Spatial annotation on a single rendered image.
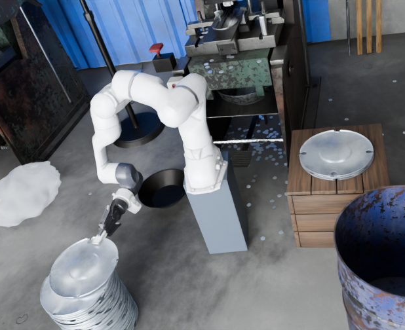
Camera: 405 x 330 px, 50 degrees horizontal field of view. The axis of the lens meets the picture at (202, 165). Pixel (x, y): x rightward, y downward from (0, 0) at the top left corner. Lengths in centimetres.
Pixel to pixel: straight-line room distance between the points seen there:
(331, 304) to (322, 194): 43
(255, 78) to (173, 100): 67
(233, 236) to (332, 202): 47
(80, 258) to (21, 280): 64
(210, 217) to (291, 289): 44
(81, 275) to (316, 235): 98
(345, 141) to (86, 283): 119
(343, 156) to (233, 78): 66
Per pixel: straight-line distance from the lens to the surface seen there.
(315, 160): 183
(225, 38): 197
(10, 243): 270
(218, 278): 196
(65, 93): 343
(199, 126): 162
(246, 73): 209
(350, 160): 181
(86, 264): 183
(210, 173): 165
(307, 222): 186
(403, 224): 168
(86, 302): 173
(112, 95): 170
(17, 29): 321
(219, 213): 184
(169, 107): 149
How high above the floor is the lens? 157
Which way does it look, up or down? 38 degrees down
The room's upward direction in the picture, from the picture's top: 19 degrees counter-clockwise
